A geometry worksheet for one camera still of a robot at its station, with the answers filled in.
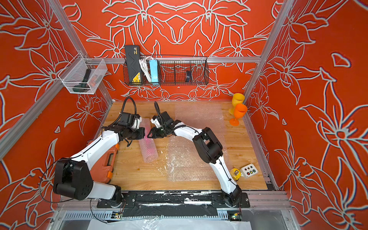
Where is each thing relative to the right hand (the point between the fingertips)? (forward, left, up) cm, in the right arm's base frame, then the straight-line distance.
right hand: (146, 137), depth 88 cm
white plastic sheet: (-43, -14, -10) cm, 46 cm away
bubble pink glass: (-7, -2, 0) cm, 7 cm away
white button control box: (-17, -61, -6) cm, 64 cm away
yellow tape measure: (-19, -54, -7) cm, 58 cm away
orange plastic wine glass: (+17, -61, +7) cm, 64 cm away
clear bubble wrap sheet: (+26, -36, -9) cm, 45 cm away
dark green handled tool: (+18, +35, +26) cm, 47 cm away
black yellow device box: (+32, +10, +25) cm, 42 cm away
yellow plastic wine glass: (+32, -63, +4) cm, 71 cm away
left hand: (+2, 0, +2) cm, 3 cm away
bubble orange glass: (-13, -25, -9) cm, 29 cm away
